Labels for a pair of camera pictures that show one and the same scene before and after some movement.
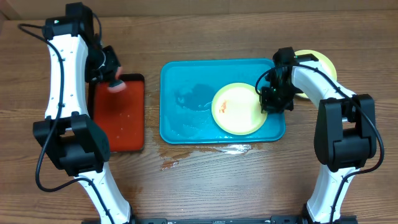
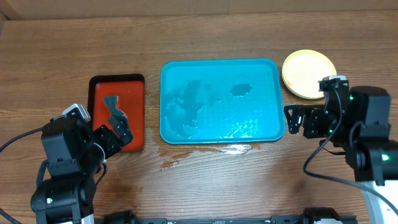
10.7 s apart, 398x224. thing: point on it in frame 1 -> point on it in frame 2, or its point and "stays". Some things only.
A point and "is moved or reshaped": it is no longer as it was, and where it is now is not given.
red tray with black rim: (120, 116) stays
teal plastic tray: (187, 88) stays
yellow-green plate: (236, 109) is moved or reshaped
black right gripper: (272, 105) -> (310, 120)
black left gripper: (111, 55) -> (113, 145)
